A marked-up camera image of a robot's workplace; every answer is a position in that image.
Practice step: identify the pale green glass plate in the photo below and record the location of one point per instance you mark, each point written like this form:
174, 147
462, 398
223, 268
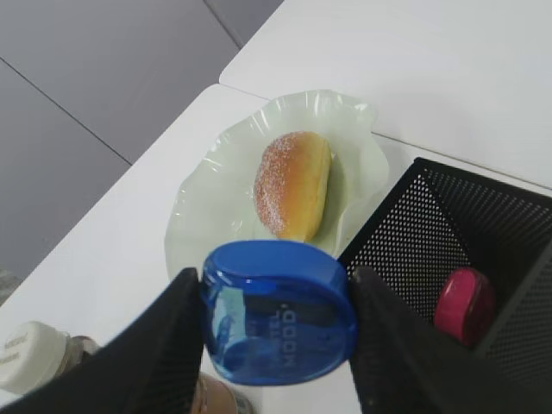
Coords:
215, 203

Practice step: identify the red pencil sharpener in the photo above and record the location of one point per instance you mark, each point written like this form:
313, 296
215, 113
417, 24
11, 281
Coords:
466, 307

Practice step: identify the blue pencil sharpener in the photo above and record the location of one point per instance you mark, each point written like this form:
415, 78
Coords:
276, 313

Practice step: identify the brown coffee drink bottle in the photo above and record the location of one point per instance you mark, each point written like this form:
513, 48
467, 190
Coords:
35, 353

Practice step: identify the black mesh pen holder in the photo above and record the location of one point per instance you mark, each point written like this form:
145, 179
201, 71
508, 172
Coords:
437, 218

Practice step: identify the sugared bread bun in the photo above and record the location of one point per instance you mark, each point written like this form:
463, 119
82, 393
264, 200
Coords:
291, 184

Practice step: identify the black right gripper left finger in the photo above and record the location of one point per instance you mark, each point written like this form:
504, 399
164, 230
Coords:
151, 367

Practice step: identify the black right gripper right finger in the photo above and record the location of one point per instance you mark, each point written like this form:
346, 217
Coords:
401, 364

